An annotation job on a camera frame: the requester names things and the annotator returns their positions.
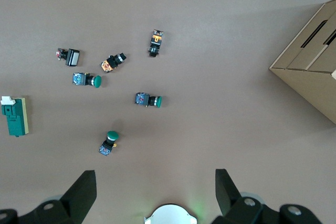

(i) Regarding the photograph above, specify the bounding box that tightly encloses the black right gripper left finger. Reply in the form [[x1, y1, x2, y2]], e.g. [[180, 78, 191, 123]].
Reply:
[[0, 170, 97, 224]]

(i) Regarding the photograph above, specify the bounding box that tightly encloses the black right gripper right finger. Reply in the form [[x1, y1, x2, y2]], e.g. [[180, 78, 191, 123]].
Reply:
[[212, 168, 323, 224]]

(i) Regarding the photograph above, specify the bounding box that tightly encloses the green mushroom pushbutton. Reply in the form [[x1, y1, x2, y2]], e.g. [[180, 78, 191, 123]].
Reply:
[[98, 130, 120, 157], [72, 72, 102, 89], [135, 92, 163, 109]]

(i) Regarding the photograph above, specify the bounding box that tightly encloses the brown cardboard box with slots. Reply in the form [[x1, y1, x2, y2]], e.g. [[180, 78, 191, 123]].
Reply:
[[269, 0, 336, 125]]

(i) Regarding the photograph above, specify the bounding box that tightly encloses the black selector switch orange block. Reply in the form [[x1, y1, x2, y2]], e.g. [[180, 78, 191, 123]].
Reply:
[[99, 52, 127, 73]]

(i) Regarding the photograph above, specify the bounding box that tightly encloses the black red switch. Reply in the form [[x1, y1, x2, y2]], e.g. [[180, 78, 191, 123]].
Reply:
[[56, 48, 81, 67]]

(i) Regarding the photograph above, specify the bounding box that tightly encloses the black button switch orange block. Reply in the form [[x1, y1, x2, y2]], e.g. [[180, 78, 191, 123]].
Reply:
[[148, 29, 164, 57]]

